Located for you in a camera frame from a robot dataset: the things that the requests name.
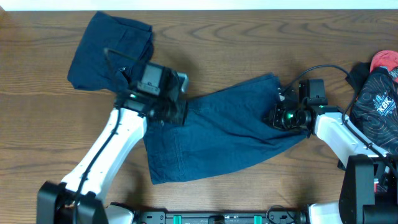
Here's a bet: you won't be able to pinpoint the blue denim shorts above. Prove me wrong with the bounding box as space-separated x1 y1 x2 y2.
142 72 312 185

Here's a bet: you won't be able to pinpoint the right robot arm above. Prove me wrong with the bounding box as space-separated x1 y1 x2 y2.
263 79 397 224

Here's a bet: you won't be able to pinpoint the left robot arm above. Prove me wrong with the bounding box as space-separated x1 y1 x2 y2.
36 63 189 223

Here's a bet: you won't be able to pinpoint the folded dark navy garment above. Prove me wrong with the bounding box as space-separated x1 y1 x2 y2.
67 11 154 92

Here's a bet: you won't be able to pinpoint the black patterned jersey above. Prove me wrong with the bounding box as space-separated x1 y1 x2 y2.
346 62 397 156

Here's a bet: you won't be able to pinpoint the red garment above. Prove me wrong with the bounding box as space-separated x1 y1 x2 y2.
370 50 398 82

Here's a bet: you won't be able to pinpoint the black mounting rail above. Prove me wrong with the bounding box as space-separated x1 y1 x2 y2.
105 202 312 224

